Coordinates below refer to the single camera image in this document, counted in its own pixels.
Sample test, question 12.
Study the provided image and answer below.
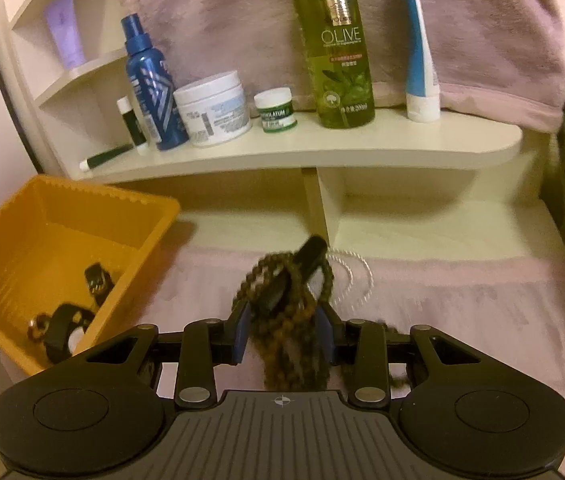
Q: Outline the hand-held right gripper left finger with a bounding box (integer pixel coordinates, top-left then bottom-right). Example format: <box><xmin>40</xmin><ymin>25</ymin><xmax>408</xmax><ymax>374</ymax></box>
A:
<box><xmin>85</xmin><ymin>305</ymin><xmax>254</xmax><ymax>410</ymax></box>

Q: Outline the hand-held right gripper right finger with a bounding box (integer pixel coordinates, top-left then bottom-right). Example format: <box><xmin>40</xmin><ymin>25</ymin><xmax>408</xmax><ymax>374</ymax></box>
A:
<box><xmin>314</xmin><ymin>304</ymin><xmax>484</xmax><ymax>406</ymax></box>

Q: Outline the brown bead necklace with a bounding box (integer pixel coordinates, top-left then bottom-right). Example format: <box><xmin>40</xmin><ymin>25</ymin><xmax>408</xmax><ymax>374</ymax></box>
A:
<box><xmin>231</xmin><ymin>249</ymin><xmax>413</xmax><ymax>394</ymax></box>

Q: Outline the orange ribbed plastic tray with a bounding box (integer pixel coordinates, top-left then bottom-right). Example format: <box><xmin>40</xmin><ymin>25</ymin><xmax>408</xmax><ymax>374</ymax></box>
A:
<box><xmin>0</xmin><ymin>174</ymin><xmax>182</xmax><ymax>377</ymax></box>

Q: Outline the black fitness band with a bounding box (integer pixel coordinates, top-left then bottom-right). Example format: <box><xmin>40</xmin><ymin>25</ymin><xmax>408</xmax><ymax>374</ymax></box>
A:
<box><xmin>257</xmin><ymin>235</ymin><xmax>329</xmax><ymax>312</ymax></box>

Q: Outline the red-brown bead bracelet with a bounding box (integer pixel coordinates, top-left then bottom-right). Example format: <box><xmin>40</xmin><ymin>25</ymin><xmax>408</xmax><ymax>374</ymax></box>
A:
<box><xmin>26</xmin><ymin>312</ymin><xmax>54</xmax><ymax>342</ymax></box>

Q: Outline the gold-rimmed black strap watch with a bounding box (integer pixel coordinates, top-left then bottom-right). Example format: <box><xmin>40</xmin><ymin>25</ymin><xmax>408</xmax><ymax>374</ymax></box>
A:
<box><xmin>44</xmin><ymin>303</ymin><xmax>96</xmax><ymax>365</ymax></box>

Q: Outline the pink plush mat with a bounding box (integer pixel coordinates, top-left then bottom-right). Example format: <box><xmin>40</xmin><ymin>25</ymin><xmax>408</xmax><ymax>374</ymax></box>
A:
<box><xmin>0</xmin><ymin>242</ymin><xmax>565</xmax><ymax>461</ymax></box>

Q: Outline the dark green white-capped tube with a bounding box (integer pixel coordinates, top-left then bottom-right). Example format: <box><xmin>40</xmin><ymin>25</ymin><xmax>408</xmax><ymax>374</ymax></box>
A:
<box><xmin>79</xmin><ymin>143</ymin><xmax>136</xmax><ymax>172</ymax></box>

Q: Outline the cream wooden shelf unit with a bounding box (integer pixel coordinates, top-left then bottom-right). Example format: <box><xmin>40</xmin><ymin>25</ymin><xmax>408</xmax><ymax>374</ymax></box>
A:
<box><xmin>0</xmin><ymin>0</ymin><xmax>565</xmax><ymax>262</ymax></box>

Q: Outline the small green white jar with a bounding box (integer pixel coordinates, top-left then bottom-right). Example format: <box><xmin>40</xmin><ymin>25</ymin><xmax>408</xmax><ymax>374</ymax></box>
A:
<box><xmin>253</xmin><ymin>87</ymin><xmax>296</xmax><ymax>135</ymax></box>

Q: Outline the white cream jar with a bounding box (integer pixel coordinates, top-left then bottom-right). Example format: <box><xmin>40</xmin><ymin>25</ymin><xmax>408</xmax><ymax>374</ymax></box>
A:
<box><xmin>172</xmin><ymin>70</ymin><xmax>252</xmax><ymax>149</ymax></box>

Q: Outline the purple cosmetic tube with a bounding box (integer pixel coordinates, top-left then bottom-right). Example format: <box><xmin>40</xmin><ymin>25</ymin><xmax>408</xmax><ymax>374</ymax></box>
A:
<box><xmin>44</xmin><ymin>0</ymin><xmax>87</xmax><ymax>71</ymax></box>

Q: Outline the blue spray bottle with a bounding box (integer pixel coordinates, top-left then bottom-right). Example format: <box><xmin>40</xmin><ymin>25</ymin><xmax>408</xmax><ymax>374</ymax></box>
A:
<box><xmin>120</xmin><ymin>13</ymin><xmax>190</xmax><ymax>152</ymax></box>

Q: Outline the green olive spray bottle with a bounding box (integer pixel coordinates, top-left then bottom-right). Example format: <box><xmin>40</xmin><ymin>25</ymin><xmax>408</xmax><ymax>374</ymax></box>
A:
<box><xmin>289</xmin><ymin>0</ymin><xmax>377</xmax><ymax>130</ymax></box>

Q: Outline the blue white tube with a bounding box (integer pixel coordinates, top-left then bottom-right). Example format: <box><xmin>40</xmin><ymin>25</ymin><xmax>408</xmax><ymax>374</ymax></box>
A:
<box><xmin>399</xmin><ymin>0</ymin><xmax>441</xmax><ymax>124</ymax></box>

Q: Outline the pink hanging blanket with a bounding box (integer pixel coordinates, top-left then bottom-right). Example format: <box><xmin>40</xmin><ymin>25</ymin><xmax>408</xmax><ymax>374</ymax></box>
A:
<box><xmin>110</xmin><ymin>0</ymin><xmax>565</xmax><ymax>134</ymax></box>

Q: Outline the white pearl necklace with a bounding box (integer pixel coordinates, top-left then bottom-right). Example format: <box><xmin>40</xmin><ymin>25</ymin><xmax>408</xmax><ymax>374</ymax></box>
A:
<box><xmin>325</xmin><ymin>249</ymin><xmax>375</xmax><ymax>312</ymax></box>

